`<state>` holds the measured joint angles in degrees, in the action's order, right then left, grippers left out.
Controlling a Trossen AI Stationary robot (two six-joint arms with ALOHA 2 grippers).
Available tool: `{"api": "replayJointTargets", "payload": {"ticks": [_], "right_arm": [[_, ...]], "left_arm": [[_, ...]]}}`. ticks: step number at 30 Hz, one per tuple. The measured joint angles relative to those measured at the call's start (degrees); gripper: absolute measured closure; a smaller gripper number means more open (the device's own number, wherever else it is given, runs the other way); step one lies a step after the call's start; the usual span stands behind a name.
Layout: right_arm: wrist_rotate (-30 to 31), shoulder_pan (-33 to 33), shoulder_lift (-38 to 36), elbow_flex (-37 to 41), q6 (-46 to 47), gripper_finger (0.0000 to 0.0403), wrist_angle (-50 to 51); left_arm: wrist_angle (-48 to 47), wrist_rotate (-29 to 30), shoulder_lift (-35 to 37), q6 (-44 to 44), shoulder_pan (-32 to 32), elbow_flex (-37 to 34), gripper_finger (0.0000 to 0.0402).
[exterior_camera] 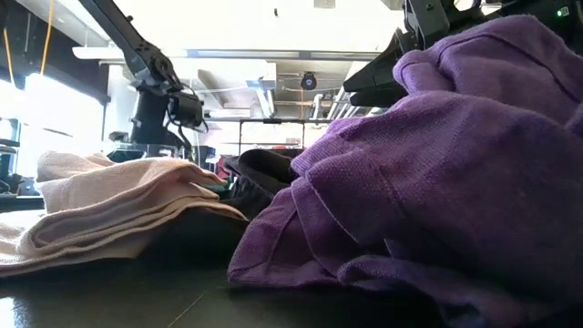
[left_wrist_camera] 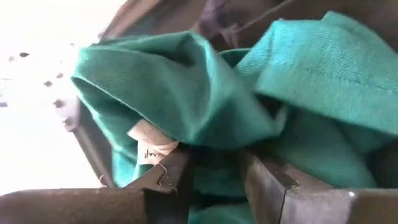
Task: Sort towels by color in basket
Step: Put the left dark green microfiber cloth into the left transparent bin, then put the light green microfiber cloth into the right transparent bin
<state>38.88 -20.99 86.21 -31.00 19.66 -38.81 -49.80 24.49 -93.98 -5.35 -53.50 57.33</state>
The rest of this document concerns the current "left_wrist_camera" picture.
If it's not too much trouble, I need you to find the teal green towel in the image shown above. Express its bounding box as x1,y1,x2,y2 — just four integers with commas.
70,11,398,224

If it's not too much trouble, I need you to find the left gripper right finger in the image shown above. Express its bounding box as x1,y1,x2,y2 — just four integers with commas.
239,151,354,224

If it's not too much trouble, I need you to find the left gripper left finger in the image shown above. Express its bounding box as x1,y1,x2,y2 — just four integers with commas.
124,148,196,224

